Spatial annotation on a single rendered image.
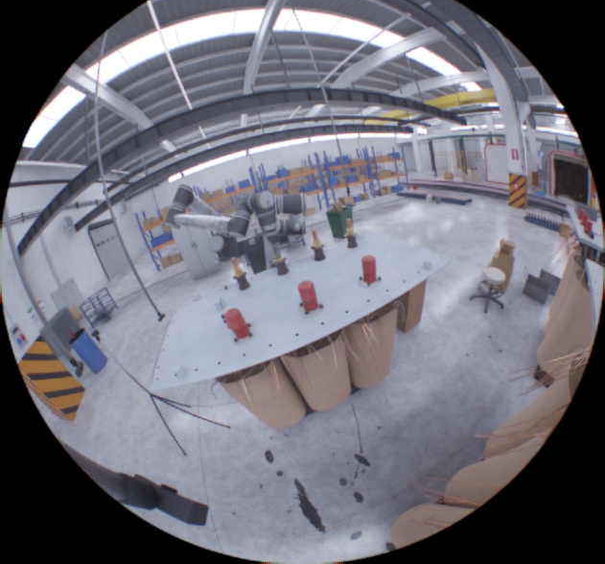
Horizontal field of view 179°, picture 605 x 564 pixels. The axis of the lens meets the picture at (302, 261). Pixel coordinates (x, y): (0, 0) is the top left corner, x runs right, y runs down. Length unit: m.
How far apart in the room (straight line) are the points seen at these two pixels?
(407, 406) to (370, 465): 0.65
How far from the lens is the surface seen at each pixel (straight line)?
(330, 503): 1.94
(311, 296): 0.81
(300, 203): 1.39
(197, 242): 5.80
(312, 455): 1.97
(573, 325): 2.30
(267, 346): 0.79
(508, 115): 10.72
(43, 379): 4.99
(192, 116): 7.39
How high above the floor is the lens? 1.92
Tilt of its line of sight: 24 degrees down
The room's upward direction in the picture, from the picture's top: 15 degrees counter-clockwise
